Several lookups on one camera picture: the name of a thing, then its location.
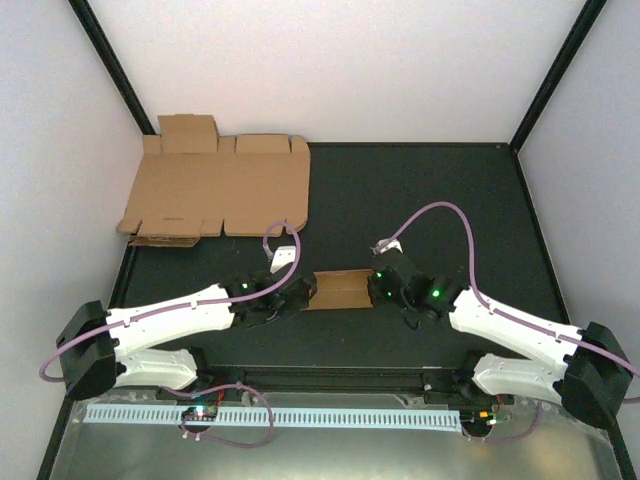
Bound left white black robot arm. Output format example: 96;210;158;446
56;271;317;400

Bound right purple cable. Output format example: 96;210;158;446
382;200;640;444

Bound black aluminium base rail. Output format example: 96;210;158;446
69;363;609;401

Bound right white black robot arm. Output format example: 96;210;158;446
367;248;633;429

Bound right black frame post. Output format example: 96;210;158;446
508;0;609;153

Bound brown cardboard box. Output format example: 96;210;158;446
306;269;373;311

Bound white slotted cable duct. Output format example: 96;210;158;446
83;404;462;433

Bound black frame post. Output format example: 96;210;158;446
68;0;156;135
508;0;609;153

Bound left black frame post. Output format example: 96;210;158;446
68;0;156;135

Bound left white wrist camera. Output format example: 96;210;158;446
270;245;298;274

